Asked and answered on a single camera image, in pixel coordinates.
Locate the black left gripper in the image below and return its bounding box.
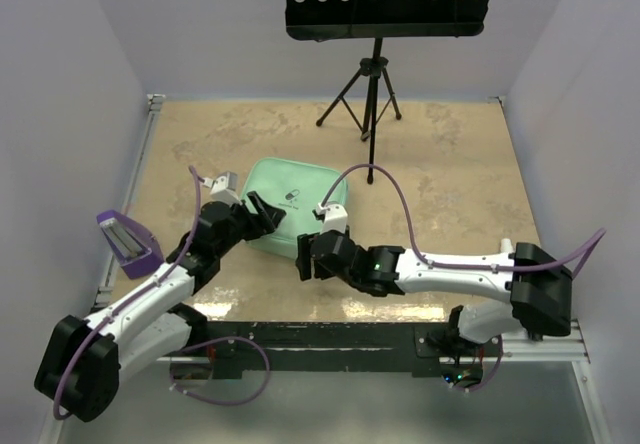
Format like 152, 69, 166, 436
215, 192, 285, 259

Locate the mint green medicine case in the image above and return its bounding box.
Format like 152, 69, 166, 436
242, 158, 348, 259

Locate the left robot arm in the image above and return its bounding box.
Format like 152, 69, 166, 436
34, 191, 286, 422

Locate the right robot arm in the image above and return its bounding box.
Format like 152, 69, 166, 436
295, 230, 573, 357

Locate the purple box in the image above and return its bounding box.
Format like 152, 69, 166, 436
96, 210, 164, 280

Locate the white tube object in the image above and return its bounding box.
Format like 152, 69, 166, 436
500, 238, 514, 254

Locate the black music stand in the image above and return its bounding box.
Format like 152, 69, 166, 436
283, 0, 505, 185

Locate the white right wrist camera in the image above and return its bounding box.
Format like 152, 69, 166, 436
313, 202, 348, 234

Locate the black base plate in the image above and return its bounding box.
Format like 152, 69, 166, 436
149, 319, 501, 381

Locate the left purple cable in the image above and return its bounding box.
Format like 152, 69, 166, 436
52, 165, 272, 421

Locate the purple cable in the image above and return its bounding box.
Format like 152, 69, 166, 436
319, 164, 607, 395
52, 165, 272, 421

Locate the aluminium frame rail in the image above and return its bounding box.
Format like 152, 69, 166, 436
38, 93, 166, 444

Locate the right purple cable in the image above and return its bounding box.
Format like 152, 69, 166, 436
319, 164, 607, 395

